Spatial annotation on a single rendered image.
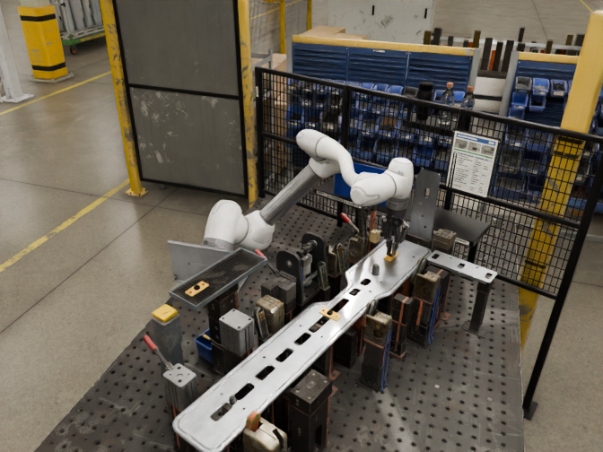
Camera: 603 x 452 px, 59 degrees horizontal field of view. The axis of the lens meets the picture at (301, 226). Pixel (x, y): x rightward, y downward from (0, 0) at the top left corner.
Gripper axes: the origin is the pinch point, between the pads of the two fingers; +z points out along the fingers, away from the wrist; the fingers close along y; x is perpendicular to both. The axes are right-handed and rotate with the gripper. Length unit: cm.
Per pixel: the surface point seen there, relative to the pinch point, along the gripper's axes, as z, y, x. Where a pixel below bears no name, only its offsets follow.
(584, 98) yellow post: -62, 49, 58
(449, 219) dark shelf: 2.9, 7.1, 45.2
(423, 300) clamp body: 13.1, 21.3, -8.8
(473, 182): -15, 13, 54
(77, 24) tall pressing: 61, -942, 438
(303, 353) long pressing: 6, 5, -70
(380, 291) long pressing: 6.1, 8.1, -23.3
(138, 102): 15, -299, 95
